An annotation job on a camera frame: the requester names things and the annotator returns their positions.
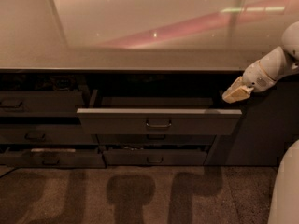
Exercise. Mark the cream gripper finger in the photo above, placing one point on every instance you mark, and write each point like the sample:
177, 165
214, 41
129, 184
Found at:
238, 91

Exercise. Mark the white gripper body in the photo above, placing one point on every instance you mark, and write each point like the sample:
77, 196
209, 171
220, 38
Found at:
257, 77

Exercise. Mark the dark drawer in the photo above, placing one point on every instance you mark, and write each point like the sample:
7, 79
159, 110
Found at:
156, 116
154, 139
53, 158
40, 103
48, 134
155, 157

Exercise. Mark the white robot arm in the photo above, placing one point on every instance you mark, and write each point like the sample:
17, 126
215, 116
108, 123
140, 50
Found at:
279, 63

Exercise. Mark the glossy counter top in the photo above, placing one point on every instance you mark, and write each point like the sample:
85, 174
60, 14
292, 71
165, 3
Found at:
140, 35

